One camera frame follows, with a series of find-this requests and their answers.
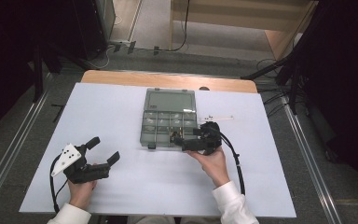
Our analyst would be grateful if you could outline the light wooden furniture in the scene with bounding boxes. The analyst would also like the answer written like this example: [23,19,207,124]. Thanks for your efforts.
[168,0,320,62]

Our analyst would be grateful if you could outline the person's left hand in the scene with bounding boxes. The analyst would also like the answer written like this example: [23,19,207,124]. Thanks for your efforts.
[67,162,98,211]

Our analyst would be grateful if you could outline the black hanging cable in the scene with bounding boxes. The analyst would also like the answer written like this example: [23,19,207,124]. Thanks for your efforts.
[153,0,191,57]

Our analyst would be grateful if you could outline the black cabinet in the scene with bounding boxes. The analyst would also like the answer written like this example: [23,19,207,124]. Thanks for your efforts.
[73,0,117,61]

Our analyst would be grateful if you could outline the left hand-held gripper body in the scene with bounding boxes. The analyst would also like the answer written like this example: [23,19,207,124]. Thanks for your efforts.
[50,143,112,185]

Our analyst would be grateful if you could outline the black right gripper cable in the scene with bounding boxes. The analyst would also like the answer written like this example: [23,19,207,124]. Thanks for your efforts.
[213,125,246,196]

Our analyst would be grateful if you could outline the white floor cable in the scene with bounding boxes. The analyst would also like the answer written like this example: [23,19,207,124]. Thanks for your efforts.
[86,13,123,70]

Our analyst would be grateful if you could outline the black metal stand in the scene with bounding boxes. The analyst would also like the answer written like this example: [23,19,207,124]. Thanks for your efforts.
[32,38,91,104]

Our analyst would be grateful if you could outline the metal floor rail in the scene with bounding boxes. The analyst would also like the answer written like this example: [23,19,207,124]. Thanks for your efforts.
[0,74,54,210]
[280,92,343,224]

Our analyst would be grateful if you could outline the black tripod stand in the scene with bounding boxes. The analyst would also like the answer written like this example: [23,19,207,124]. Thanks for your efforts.
[241,0,325,116]

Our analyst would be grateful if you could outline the person's right hand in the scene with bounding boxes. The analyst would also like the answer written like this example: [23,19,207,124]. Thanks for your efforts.
[186,146,231,189]

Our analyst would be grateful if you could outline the white board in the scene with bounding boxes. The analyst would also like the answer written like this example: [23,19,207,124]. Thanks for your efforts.
[19,82,297,218]

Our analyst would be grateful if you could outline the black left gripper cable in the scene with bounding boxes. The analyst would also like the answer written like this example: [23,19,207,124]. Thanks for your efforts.
[49,154,69,214]

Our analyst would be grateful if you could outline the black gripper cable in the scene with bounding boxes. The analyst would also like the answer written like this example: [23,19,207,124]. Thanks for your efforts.
[49,154,69,214]
[213,125,246,196]

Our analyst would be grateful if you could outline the dark curtain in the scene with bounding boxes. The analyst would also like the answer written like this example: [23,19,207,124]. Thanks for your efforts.
[302,0,358,204]
[0,0,77,143]

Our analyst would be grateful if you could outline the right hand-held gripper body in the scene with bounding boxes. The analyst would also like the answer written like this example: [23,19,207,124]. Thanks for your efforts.
[182,115,235,156]

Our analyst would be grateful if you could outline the wooden table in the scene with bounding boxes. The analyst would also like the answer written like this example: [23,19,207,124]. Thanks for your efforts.
[80,69,258,94]

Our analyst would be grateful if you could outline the clear grey compartment organizer box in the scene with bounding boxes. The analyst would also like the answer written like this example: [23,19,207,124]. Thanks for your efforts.
[139,88,200,150]

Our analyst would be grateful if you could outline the black floor cables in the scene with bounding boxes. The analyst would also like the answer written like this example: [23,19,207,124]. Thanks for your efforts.
[255,58,294,119]

